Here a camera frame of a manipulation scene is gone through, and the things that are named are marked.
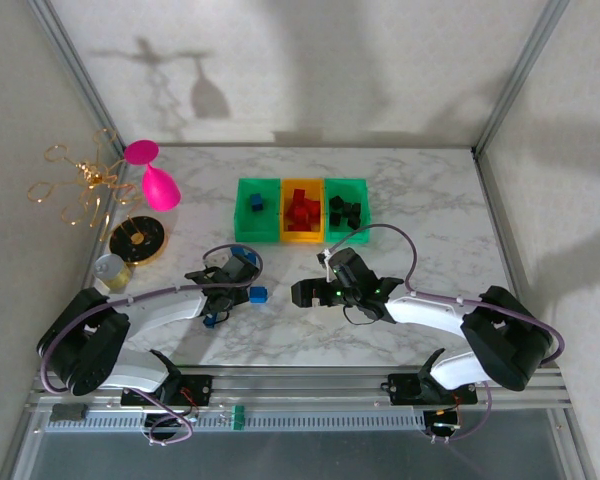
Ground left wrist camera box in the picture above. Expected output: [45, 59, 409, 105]
[219, 252, 262, 289]

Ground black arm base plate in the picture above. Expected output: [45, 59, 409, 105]
[387, 372, 480, 406]
[120, 373, 214, 407]

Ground green plastic bin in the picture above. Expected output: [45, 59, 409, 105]
[323, 177, 372, 245]
[233, 177, 283, 243]

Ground gold wire glass stand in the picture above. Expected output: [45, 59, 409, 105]
[27, 128, 169, 267]

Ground small grey box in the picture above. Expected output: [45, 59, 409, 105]
[49, 402, 89, 422]

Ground thin black cable loop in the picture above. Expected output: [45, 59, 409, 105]
[343, 304, 376, 327]

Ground silver and gold tin can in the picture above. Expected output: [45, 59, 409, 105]
[93, 253, 132, 295]

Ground aluminium frame side rail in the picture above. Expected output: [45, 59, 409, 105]
[473, 148, 599, 480]

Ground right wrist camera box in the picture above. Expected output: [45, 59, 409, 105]
[328, 247, 367, 284]

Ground aluminium mounting rail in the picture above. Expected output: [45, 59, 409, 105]
[27, 366, 572, 412]

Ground thin red black wires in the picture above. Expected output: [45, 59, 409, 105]
[427, 394, 465, 432]
[177, 387, 202, 424]

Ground aluminium frame post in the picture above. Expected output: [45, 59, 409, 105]
[472, 0, 571, 156]
[27, 0, 127, 154]

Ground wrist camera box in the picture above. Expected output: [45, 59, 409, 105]
[219, 252, 262, 289]
[328, 247, 367, 284]

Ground grey slotted cable duct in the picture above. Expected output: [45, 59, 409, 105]
[46, 409, 427, 434]

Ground yellow plastic bin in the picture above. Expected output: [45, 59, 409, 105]
[278, 177, 328, 246]

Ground pink plastic wine glass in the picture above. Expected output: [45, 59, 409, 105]
[123, 139, 183, 213]

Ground white zip tie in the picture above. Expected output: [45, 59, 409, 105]
[317, 248, 335, 282]

